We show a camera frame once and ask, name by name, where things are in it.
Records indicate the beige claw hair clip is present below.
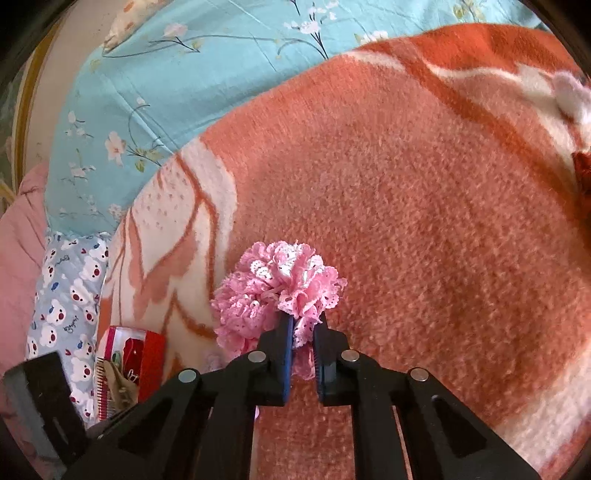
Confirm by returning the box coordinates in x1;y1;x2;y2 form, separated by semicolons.
103;361;138;413

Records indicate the red velvet bow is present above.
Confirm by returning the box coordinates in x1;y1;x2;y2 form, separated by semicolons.
122;338;144;373

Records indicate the pink lace scrunchie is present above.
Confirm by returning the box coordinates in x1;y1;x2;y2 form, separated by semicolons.
211;241;348;380

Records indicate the black hair comb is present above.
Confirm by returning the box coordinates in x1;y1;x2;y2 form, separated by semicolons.
95;358;113;421

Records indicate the blue bear print pillow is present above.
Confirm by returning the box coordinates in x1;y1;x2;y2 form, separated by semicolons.
26;231;110;427

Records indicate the red and white tray box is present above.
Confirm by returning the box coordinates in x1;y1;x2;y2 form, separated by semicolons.
95;326;166;422

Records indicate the pink quilt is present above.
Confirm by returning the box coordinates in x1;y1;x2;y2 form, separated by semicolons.
0;162;48;371

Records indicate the orange and cream blanket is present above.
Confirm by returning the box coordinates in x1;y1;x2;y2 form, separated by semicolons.
98;24;590;479

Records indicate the teal floral quilt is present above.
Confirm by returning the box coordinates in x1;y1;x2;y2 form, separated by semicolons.
45;0;542;235

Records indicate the framed floral picture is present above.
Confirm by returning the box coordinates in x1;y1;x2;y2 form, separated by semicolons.
1;20;63;214

